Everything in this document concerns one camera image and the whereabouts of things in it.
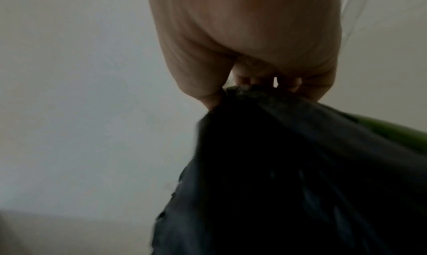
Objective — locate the green perforated waste basket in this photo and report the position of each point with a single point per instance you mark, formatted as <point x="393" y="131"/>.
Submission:
<point x="397" y="132"/>

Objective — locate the person's right hand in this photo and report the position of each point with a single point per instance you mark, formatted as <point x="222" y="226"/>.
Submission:
<point x="247" y="37"/>

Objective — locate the black garbage bag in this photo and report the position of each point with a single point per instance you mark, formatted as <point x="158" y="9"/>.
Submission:
<point x="283" y="182"/>

